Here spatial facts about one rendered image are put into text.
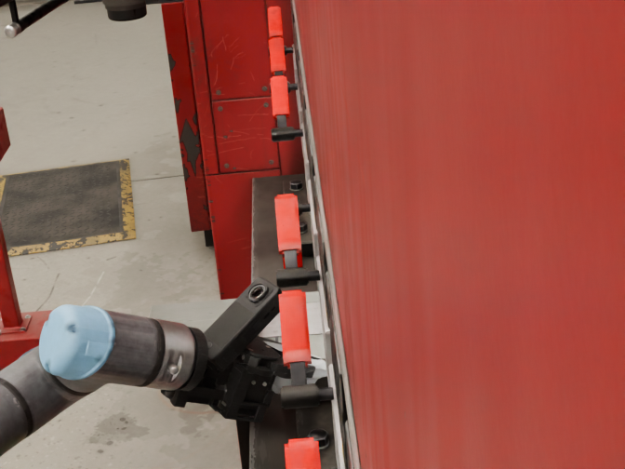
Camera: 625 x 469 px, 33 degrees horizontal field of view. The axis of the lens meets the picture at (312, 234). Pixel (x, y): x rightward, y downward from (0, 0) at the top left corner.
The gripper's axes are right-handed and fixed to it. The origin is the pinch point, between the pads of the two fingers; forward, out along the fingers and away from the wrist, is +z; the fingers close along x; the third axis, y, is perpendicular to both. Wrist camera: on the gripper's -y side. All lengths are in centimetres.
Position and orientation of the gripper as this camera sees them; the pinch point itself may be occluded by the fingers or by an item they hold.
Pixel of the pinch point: (323, 363)
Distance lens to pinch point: 128.9
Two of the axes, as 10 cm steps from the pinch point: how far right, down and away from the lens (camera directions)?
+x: 5.4, 3.3, -7.8
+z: 7.6, 2.0, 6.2
